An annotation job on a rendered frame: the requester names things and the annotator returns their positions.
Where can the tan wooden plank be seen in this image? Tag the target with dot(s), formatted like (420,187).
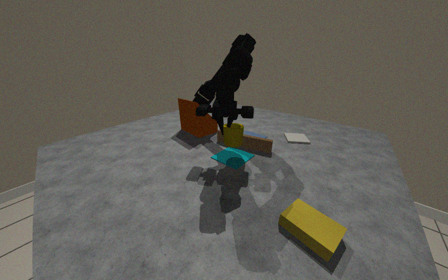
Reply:
(251,142)

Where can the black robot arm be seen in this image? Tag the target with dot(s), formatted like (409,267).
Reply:
(236,66)

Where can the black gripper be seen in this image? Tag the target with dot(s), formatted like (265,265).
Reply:
(245,111)

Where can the yellow rectangular block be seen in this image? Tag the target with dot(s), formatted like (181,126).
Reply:
(314,229)

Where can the beige flat rectangular pad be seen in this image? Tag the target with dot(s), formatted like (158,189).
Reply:
(296,138)

